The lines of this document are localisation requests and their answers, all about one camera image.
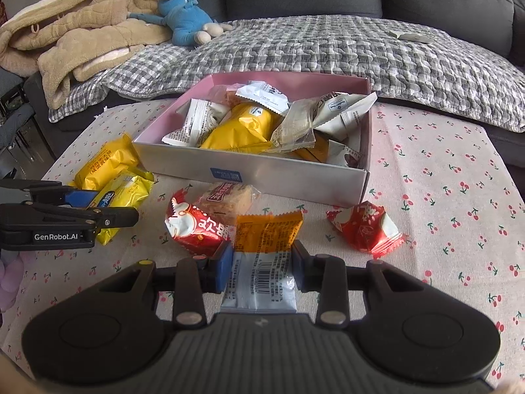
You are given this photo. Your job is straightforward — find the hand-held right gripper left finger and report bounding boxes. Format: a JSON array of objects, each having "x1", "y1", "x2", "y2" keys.
[{"x1": 117, "y1": 239, "x2": 234, "y2": 330}]

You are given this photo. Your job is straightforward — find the cherry print tablecloth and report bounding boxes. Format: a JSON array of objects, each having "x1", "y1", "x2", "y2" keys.
[{"x1": 0, "y1": 98, "x2": 525, "y2": 394}]

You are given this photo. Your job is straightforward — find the mustard brown snack packet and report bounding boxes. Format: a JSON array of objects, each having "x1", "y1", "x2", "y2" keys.
[{"x1": 294, "y1": 137, "x2": 330, "y2": 164}]

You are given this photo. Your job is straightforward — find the orange and white snack packet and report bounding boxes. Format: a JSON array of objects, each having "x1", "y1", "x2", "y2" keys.
[{"x1": 220, "y1": 209, "x2": 305, "y2": 315}]

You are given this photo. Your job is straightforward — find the grey checked quilted blanket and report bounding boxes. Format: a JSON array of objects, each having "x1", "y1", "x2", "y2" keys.
[{"x1": 48, "y1": 15, "x2": 525, "y2": 133}]

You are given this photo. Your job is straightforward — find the silver box with pink inside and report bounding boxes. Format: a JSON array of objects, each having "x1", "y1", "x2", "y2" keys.
[{"x1": 131, "y1": 72, "x2": 373, "y2": 207}]

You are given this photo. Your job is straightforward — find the yellow packet with blue label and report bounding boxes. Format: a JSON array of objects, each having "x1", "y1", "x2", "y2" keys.
[{"x1": 91, "y1": 170, "x2": 156, "y2": 246}]

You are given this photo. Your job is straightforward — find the beige quilted blanket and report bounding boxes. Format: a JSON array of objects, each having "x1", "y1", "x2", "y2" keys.
[{"x1": 0, "y1": 0, "x2": 173, "y2": 110}]

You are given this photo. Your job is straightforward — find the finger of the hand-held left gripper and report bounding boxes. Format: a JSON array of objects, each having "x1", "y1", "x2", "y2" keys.
[
  {"x1": 30, "y1": 202, "x2": 139, "y2": 231},
  {"x1": 0, "y1": 179, "x2": 98, "y2": 210}
]

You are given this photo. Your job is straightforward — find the clear packet with orange cake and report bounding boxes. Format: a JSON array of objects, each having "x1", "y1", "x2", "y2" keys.
[{"x1": 208, "y1": 83, "x2": 245, "y2": 110}]

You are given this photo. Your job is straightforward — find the white packet with cartoon print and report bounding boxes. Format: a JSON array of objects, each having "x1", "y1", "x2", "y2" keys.
[{"x1": 235, "y1": 81, "x2": 290, "y2": 118}]

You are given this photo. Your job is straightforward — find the small white packet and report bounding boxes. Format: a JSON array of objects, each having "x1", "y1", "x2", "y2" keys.
[{"x1": 389, "y1": 29, "x2": 432, "y2": 44}]

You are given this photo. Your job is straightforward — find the red and white snack packet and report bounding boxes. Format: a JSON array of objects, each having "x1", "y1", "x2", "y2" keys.
[
  {"x1": 325, "y1": 200, "x2": 407, "y2": 255},
  {"x1": 164, "y1": 188, "x2": 236, "y2": 257}
]

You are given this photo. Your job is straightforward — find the crinkled clear printed packet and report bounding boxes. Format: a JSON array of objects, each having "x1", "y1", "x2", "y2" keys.
[{"x1": 270, "y1": 98, "x2": 317, "y2": 155}]

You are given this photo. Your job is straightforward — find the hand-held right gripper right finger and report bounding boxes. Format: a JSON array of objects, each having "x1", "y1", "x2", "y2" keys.
[{"x1": 292, "y1": 239, "x2": 410, "y2": 326}]

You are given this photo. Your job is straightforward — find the large puffed yellow snack packet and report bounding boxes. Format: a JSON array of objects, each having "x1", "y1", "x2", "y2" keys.
[{"x1": 199, "y1": 103, "x2": 285, "y2": 153}]

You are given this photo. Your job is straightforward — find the blue plush toy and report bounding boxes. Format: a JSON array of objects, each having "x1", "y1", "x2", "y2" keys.
[{"x1": 127, "y1": 0, "x2": 234, "y2": 47}]

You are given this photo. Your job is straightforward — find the lilac plush cushion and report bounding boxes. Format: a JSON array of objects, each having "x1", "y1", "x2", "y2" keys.
[{"x1": 0, "y1": 250, "x2": 32, "y2": 313}]

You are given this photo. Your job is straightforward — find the white packet with round emblem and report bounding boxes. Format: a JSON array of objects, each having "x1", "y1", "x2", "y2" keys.
[{"x1": 311, "y1": 90, "x2": 379, "y2": 141}]

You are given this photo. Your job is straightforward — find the clear pastry packet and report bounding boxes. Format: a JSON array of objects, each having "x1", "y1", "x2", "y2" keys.
[{"x1": 193, "y1": 181, "x2": 262, "y2": 219}]

